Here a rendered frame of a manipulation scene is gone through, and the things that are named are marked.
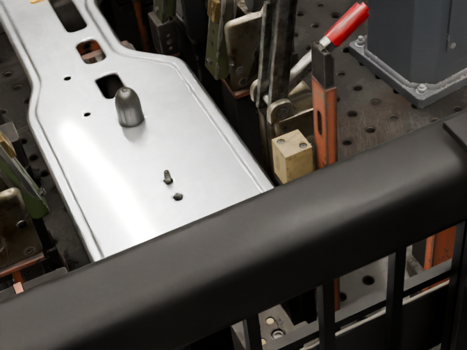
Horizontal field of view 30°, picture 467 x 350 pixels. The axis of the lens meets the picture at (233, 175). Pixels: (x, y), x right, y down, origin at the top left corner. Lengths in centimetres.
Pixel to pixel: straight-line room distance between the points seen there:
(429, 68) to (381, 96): 10
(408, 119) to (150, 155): 60
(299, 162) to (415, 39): 59
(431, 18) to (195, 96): 49
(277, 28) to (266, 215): 71
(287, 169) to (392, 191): 71
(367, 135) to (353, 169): 125
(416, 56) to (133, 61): 53
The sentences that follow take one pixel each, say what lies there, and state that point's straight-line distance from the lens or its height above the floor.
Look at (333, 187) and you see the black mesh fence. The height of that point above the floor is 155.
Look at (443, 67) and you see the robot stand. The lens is 154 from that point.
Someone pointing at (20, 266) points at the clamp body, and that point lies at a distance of 108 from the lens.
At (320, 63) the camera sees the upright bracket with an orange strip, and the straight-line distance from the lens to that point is 86.
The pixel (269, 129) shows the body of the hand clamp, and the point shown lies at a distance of 103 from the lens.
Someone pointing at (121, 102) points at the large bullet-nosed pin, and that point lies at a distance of 108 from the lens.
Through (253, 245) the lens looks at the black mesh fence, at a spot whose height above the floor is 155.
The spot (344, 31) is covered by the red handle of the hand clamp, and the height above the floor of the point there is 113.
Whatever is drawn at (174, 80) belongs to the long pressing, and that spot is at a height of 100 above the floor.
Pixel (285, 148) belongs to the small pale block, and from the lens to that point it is 95.
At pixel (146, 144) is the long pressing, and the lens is 107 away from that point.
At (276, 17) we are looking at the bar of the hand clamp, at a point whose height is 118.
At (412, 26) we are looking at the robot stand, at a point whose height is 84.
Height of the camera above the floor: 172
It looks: 45 degrees down
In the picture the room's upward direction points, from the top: 8 degrees counter-clockwise
